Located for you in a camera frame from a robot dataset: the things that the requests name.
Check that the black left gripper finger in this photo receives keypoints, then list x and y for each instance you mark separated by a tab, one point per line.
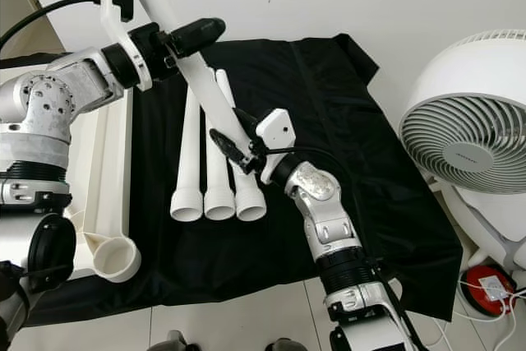
199	34

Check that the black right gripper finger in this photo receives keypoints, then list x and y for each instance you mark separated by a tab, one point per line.
246	123
226	147

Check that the white plastic ribbed table top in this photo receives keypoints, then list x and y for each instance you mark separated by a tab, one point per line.
108	170

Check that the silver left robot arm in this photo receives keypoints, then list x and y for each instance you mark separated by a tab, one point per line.
49	113

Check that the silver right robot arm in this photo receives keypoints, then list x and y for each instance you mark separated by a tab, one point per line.
316	191

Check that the black cloth cover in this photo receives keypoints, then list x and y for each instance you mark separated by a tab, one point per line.
362	203

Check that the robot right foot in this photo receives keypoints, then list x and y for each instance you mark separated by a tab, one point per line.
284	345

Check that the white floor fan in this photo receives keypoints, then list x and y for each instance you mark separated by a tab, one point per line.
460	137

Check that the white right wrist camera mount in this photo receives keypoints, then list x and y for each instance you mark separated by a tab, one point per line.
275	129

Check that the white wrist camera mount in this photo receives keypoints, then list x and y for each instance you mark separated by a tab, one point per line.
119	22
275	129

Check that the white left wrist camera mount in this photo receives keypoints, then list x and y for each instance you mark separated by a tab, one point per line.
119	22

